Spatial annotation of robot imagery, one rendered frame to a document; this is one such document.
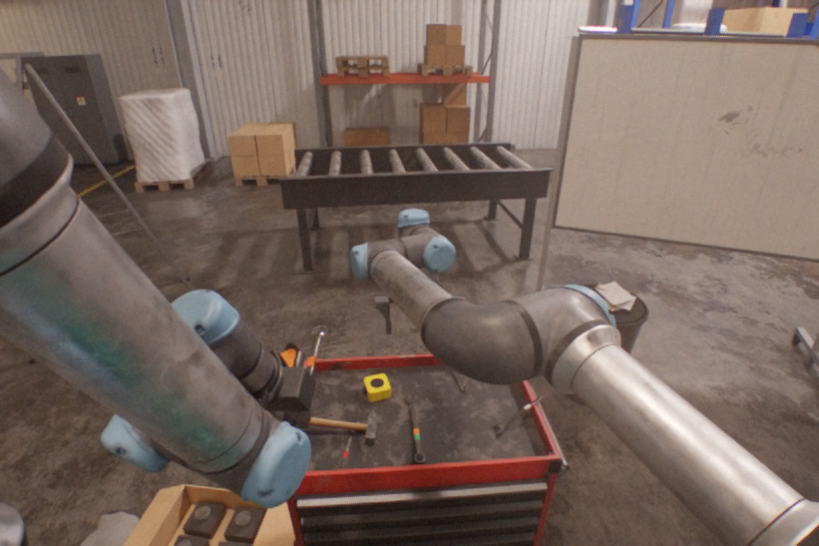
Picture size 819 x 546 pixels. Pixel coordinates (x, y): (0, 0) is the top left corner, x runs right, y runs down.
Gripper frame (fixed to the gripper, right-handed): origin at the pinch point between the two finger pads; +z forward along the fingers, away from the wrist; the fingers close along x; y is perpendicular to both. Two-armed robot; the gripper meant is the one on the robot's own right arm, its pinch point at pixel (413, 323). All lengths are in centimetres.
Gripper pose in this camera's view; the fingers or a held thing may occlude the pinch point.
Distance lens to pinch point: 118.2
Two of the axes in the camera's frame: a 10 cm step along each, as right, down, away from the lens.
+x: 10.0, -0.4, 0.8
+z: 0.0, 9.0, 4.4
